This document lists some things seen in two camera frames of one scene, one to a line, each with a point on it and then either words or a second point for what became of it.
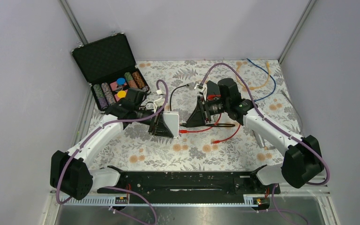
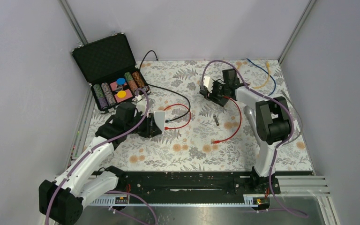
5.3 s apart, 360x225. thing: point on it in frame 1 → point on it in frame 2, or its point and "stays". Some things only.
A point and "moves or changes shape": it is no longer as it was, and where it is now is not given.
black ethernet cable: [227, 125] → [157, 87]
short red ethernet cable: [183, 131] → [165, 108]
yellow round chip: [121, 94] stays
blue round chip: [121, 81] stays
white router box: [172, 119] moves or changes shape
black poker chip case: [108, 65] stays
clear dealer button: [119, 87] stays
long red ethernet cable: [217, 141] stays
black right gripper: [201, 113] → [215, 83]
